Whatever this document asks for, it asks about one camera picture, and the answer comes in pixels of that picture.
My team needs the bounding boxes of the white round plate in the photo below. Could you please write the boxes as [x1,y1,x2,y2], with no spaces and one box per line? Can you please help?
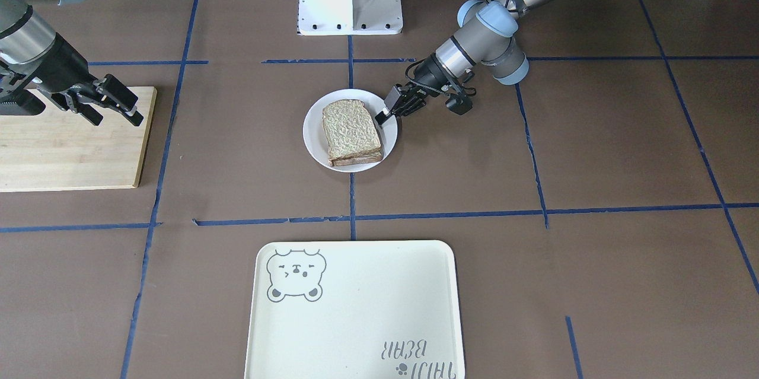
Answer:
[302,89,399,173]

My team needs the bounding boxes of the wooden cutting board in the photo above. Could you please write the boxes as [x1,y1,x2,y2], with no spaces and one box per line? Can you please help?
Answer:
[1,87,157,193]

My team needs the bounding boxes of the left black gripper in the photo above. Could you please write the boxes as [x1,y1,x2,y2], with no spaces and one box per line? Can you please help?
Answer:
[375,54,469,127]

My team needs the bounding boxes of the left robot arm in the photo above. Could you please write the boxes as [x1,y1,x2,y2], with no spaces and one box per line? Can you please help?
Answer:
[375,0,552,125]

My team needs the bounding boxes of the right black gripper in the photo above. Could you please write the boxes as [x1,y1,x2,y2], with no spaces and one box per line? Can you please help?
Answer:
[17,34,143,127]

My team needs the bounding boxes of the cream bear tray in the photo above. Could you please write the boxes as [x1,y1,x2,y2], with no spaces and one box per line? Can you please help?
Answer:
[244,240,466,378]

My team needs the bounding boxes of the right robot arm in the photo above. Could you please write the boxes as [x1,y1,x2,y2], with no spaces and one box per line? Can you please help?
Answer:
[1,0,143,127]

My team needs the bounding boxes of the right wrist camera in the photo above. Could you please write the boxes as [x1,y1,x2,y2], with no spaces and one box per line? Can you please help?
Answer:
[1,70,46,116]

